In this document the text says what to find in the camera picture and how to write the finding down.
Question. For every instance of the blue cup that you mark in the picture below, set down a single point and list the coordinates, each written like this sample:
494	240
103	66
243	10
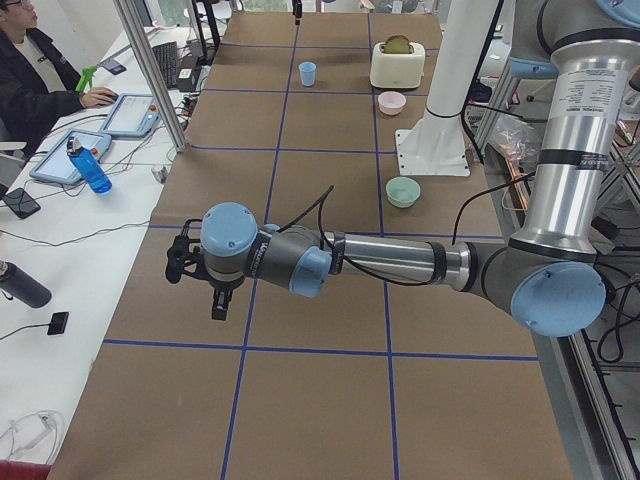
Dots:
307	71

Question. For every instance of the cream toaster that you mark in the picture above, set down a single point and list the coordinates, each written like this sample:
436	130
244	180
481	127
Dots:
397	71

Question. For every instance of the small black square pad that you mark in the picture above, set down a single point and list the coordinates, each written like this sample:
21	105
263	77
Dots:
58	323

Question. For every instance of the dark grey thermos bottle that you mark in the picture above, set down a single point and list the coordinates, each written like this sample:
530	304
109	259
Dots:
20	285

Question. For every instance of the green bowl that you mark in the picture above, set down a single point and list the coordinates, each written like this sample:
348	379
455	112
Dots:
402	191

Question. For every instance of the bread slice in toaster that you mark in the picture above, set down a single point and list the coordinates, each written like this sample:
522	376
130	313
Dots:
397	44

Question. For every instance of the aluminium frame post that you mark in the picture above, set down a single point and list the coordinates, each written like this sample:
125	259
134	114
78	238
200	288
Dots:
132	24

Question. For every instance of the blue water bottle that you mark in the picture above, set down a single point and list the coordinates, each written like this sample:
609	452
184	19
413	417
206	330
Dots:
87	166

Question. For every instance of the far teach pendant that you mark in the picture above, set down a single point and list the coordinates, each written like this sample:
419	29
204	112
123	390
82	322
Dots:
132	116

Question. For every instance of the clear plastic bag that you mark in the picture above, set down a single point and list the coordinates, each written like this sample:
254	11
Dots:
517	141

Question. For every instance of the black smartphone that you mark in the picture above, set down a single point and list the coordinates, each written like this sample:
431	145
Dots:
21	203

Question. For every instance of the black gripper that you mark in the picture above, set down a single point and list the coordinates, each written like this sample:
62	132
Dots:
220	288
297	9

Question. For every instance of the black keyboard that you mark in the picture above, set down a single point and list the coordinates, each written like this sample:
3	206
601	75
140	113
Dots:
166	56

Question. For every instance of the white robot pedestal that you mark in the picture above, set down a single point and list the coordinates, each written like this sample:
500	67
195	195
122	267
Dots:
435	146

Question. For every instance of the pink bowl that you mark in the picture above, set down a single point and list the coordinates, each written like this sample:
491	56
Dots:
391	103

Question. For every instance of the seated person black jacket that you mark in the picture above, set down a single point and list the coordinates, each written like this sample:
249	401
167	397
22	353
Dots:
38	84

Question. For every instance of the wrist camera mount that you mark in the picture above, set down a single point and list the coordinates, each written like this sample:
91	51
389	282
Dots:
184	257

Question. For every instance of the green plastic clamp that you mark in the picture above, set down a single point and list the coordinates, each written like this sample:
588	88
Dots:
85	82

